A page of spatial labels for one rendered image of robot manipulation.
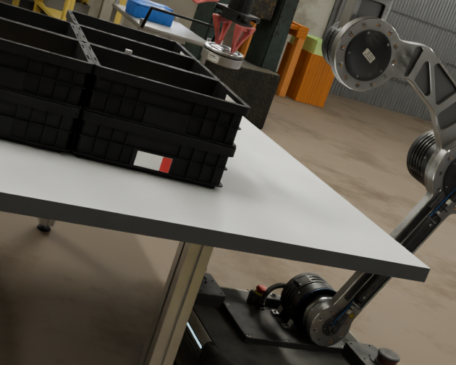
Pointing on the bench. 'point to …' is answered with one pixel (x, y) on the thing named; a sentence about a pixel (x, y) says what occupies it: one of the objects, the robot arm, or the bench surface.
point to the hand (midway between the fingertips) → (226, 45)
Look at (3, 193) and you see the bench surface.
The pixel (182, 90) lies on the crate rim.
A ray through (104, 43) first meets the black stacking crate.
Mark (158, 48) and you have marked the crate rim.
